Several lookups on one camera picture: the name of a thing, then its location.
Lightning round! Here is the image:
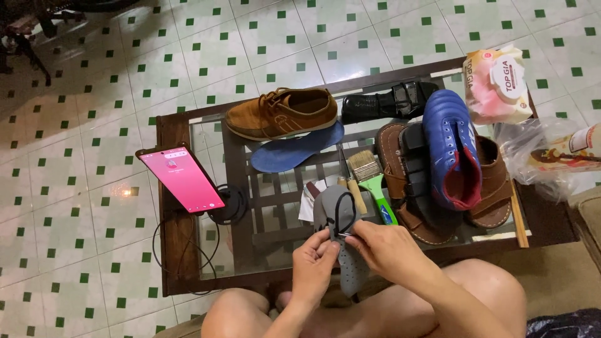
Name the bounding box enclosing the person's left hand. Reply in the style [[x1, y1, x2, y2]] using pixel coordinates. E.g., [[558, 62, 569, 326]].
[[291, 229, 342, 307]]

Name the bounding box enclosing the person's right hand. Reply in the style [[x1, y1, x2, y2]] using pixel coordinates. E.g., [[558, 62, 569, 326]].
[[345, 221, 429, 293]]

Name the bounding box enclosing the grey perforated insole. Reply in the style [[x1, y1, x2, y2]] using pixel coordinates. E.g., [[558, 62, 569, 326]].
[[312, 184, 372, 299]]

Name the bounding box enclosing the black shoelace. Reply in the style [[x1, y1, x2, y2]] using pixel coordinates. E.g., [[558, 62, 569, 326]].
[[316, 192, 357, 245]]

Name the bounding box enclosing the white paper piece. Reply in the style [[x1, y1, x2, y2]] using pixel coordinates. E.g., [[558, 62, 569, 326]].
[[298, 179, 329, 223]]

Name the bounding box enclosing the person's left leg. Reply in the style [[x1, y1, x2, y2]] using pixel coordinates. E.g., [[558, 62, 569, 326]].
[[201, 287, 285, 338]]

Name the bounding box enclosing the person's leg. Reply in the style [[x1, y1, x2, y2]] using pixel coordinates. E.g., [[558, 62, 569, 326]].
[[324, 258, 527, 338], [201, 287, 285, 338]]

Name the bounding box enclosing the black round phone stand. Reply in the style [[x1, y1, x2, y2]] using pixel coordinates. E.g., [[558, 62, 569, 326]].
[[207, 184, 248, 226]]

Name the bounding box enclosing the brown leather sandal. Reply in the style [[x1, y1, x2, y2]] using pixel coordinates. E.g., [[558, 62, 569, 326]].
[[462, 135, 516, 230], [375, 123, 458, 246]]

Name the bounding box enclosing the person's right leg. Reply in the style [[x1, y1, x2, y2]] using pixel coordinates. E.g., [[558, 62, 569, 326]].
[[324, 258, 527, 338]]

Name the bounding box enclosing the blue insole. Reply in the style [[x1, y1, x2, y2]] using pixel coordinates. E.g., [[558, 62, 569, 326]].
[[250, 120, 346, 173]]

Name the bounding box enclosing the blue football boot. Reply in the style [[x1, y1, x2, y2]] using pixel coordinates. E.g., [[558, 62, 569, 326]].
[[422, 89, 483, 212]]

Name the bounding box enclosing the wooden glass-top coffee table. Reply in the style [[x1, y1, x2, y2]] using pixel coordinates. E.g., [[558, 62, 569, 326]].
[[156, 56, 580, 297]]

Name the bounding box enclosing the black leather shoe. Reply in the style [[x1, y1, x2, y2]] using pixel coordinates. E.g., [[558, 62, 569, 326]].
[[340, 81, 440, 125]]

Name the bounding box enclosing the smartphone with dark case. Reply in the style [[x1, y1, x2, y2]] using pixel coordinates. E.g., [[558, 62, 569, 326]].
[[135, 142, 226, 216]]

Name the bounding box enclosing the brown suede lace-up shoe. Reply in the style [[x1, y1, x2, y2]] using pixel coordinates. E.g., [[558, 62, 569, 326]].
[[224, 87, 339, 141]]

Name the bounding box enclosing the clear plastic bag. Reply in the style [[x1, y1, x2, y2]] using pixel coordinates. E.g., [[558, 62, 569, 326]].
[[494, 117, 601, 200]]

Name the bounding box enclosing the dark patterned cloth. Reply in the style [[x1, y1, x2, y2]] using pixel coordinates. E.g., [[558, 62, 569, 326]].
[[526, 307, 601, 338]]

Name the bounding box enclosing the pink wet wipes packet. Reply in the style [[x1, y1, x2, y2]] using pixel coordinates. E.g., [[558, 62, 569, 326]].
[[462, 45, 534, 125]]

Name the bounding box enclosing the cream and brown packet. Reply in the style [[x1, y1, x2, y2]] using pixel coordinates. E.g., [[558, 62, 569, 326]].
[[528, 123, 601, 173]]

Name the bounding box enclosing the wooden handled knife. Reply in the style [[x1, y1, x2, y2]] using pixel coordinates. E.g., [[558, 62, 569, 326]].
[[337, 146, 368, 216]]

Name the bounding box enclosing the green handled paintbrush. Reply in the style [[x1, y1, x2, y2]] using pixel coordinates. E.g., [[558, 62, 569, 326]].
[[347, 150, 399, 226]]

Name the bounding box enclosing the black strapped sandal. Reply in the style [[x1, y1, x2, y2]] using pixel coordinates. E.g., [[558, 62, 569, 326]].
[[398, 123, 465, 235]]

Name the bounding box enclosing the black cable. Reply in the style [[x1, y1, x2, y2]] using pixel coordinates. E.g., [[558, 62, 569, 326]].
[[151, 211, 221, 296]]

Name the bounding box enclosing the dark furniture frame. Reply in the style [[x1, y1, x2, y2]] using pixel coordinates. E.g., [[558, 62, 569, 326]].
[[0, 0, 141, 87]]

